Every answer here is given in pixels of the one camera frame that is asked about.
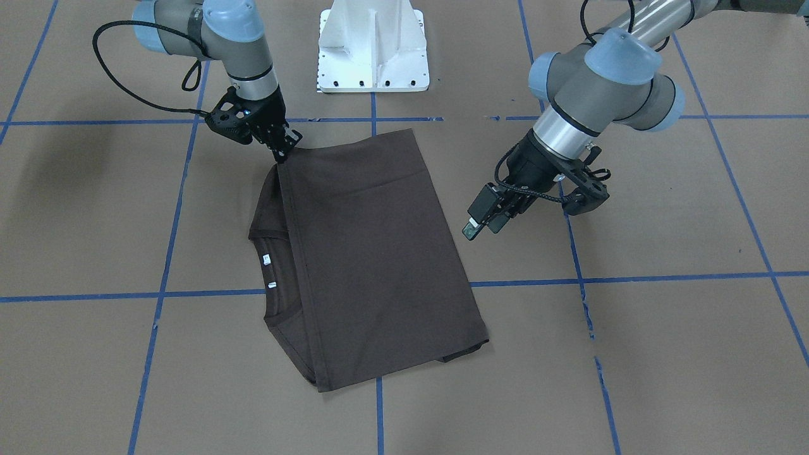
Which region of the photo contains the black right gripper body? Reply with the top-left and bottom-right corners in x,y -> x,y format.
245,88 -> 303,164

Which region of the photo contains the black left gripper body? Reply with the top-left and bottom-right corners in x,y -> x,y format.
502,130 -> 561,203

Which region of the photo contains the dark brown t-shirt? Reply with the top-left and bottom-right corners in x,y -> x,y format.
248,129 -> 489,392

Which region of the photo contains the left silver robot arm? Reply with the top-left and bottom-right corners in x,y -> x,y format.
463,1 -> 717,240

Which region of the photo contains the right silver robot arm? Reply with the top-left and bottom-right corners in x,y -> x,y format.
131,1 -> 301,163

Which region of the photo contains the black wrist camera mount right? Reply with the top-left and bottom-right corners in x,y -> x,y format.
203,86 -> 255,145

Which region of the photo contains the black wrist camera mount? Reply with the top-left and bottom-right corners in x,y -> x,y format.
558,142 -> 611,216
203,86 -> 255,145

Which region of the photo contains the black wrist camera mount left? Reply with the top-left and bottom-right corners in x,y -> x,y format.
558,142 -> 611,216

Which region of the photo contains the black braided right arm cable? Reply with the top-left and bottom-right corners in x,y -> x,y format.
92,21 -> 212,118

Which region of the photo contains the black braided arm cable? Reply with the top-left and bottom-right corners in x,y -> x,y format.
92,21 -> 212,118
580,0 -> 671,52

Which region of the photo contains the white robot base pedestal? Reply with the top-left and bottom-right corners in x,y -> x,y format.
316,1 -> 430,94

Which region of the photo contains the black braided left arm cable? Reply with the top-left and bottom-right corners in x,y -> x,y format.
580,0 -> 671,52

